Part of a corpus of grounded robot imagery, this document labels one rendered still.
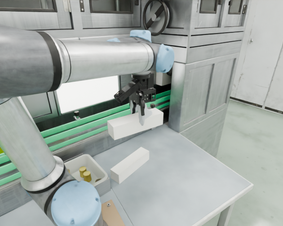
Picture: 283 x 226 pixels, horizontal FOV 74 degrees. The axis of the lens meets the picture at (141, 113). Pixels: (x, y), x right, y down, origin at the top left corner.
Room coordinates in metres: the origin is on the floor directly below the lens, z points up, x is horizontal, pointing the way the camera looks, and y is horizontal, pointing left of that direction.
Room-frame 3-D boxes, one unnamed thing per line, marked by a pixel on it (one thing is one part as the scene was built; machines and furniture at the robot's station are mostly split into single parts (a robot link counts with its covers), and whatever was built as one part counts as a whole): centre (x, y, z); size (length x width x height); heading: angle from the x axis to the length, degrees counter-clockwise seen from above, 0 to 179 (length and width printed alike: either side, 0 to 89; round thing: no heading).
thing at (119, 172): (0.79, 0.06, 0.78); 0.24 x 0.06 x 0.06; 140
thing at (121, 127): (0.71, 0.02, 1.08); 0.24 x 0.06 x 0.06; 121
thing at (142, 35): (0.72, 0.01, 1.39); 0.09 x 0.08 x 0.11; 142
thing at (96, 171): (0.66, 0.28, 0.80); 0.22 x 0.17 x 0.09; 41
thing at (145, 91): (0.72, 0.00, 1.23); 0.09 x 0.08 x 0.12; 121
